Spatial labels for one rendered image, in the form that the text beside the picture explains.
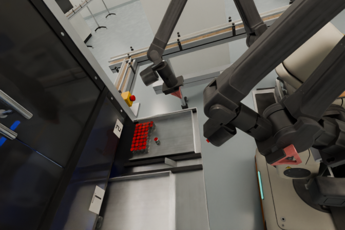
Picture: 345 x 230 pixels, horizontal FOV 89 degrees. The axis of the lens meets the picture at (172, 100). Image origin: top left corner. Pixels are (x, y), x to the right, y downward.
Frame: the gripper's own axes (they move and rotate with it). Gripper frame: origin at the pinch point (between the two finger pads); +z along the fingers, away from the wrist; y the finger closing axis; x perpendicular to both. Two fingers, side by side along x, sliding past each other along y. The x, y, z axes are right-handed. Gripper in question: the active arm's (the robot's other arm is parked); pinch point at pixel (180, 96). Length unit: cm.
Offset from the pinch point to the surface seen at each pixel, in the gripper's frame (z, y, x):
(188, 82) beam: 56, 15, -85
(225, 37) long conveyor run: 24, -32, -82
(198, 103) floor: 106, 22, -100
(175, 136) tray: 18.6, 11.4, 8.3
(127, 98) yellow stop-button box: 0.2, 35.5, -15.1
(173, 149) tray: 18.4, 12.7, 15.8
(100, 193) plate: 1, 36, 39
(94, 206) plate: 0, 36, 43
